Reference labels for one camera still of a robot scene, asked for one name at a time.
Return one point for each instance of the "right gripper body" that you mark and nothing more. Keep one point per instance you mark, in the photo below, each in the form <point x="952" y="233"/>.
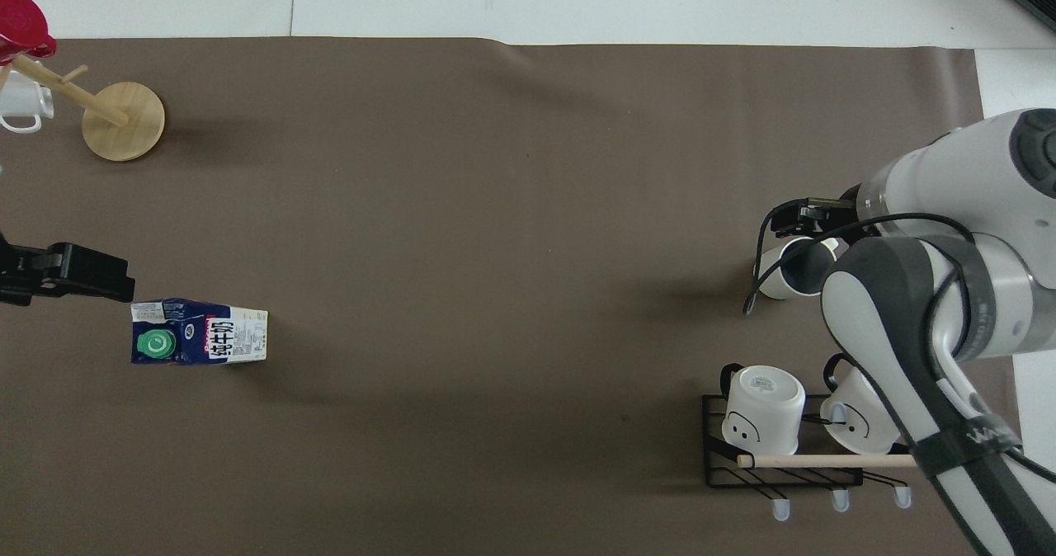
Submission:
<point x="828" y="216"/>

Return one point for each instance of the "plain white cup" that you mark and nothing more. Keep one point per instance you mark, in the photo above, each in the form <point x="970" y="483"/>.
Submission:
<point x="774" y="285"/>

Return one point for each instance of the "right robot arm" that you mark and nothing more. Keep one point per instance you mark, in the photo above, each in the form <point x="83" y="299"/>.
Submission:
<point x="876" y="325"/>

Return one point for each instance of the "white smiley face cup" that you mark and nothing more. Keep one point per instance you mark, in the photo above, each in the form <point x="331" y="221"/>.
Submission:
<point x="862" y="416"/>
<point x="763" y="412"/>

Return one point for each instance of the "blue white milk carton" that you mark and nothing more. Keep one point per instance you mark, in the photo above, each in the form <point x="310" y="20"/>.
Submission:
<point x="223" y="337"/>

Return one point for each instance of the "red cup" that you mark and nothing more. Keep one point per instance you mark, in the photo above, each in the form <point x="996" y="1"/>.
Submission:
<point x="21" y="24"/>

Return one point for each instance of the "wooden mug tree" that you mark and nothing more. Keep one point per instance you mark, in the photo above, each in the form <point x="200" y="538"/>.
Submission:
<point x="124" y="123"/>

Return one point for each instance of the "white mug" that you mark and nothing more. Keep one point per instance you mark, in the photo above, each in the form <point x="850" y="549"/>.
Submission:
<point x="21" y="98"/>

